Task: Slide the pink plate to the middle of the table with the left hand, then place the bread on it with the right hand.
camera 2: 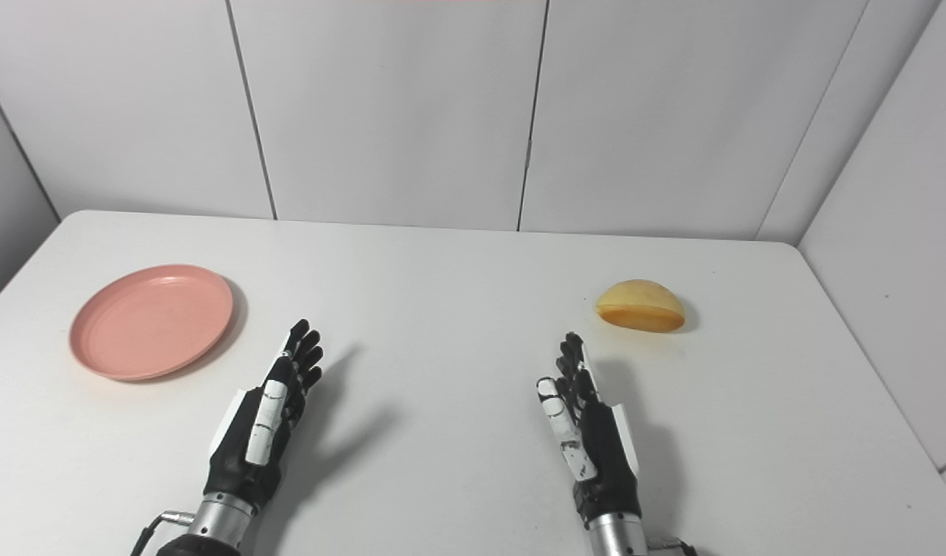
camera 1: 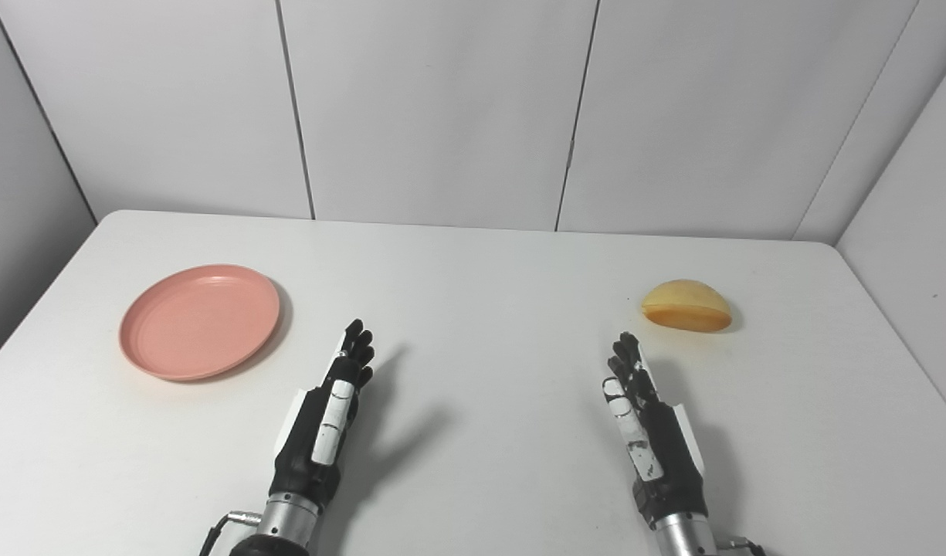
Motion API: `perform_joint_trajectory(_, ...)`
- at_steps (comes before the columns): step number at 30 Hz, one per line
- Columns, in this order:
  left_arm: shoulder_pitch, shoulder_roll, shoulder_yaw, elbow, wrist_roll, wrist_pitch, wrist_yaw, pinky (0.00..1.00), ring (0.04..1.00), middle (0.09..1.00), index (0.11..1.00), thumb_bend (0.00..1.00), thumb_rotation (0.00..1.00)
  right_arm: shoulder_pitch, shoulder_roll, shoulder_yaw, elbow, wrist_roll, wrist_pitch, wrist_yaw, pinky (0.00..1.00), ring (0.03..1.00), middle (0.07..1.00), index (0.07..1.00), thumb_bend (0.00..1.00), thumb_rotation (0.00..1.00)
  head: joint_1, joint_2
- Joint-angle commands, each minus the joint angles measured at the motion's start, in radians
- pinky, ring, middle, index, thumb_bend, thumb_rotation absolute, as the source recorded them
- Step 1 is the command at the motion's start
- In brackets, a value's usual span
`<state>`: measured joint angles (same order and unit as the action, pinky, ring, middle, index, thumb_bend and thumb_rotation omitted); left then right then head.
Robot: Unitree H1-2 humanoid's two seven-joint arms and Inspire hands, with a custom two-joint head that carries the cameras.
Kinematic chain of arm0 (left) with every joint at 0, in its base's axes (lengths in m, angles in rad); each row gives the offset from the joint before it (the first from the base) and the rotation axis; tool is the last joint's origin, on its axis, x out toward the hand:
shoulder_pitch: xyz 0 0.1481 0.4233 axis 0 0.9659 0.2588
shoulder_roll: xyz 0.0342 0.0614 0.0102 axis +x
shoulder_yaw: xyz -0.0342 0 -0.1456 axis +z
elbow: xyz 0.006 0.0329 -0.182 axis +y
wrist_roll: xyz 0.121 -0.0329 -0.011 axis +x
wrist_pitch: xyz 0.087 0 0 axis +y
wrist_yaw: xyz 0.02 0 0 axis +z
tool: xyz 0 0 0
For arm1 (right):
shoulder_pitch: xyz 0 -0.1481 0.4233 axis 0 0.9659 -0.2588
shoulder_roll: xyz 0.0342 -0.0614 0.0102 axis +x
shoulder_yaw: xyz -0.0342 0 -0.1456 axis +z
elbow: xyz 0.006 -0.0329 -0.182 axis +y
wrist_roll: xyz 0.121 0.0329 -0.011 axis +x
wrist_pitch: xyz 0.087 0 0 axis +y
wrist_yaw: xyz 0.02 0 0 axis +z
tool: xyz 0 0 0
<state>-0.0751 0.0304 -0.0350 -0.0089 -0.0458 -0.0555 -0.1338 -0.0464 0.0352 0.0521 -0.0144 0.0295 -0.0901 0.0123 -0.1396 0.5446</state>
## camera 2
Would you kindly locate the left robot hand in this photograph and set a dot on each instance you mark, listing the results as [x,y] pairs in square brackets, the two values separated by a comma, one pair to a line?
[264,421]

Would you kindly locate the pink plate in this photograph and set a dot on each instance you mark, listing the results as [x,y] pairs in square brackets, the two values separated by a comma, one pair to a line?
[151,321]

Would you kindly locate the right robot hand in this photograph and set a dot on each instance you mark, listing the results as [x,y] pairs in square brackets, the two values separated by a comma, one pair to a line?
[596,448]

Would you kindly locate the yellow bread piece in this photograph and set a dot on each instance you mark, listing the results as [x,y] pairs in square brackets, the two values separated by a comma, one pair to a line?
[641,306]

